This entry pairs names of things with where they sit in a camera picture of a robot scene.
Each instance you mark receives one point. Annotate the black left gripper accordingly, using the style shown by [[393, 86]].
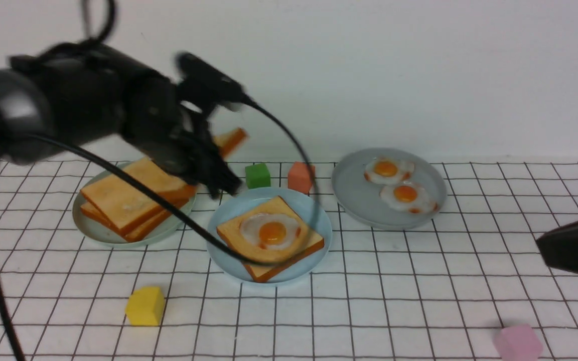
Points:
[[170, 125]]

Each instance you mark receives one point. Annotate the toast slice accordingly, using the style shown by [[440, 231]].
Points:
[[267, 258], [135, 235], [124, 206], [230, 141]]

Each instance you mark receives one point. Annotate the fried egg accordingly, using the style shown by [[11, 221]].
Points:
[[408, 197], [388, 171], [270, 231]]

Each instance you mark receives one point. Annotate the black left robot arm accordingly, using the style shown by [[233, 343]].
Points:
[[80, 96]]

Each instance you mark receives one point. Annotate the green foam cube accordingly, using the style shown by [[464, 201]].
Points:
[[257, 176]]

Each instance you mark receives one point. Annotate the green-grey bread plate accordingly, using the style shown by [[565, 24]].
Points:
[[105, 236]]

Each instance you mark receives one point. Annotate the salmon foam cube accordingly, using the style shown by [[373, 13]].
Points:
[[299, 177]]

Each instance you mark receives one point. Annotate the light blue centre plate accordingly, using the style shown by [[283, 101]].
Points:
[[305, 209]]

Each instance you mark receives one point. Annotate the grey egg plate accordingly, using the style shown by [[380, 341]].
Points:
[[360, 198]]

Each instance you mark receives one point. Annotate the yellow foam block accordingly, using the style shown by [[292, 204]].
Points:
[[145, 307]]

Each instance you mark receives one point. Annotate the white grid tablecloth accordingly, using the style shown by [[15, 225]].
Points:
[[441, 291]]

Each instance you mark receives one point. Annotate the pink foam block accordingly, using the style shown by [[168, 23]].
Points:
[[518, 342]]

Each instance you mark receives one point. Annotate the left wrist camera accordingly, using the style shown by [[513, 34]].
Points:
[[202, 81]]

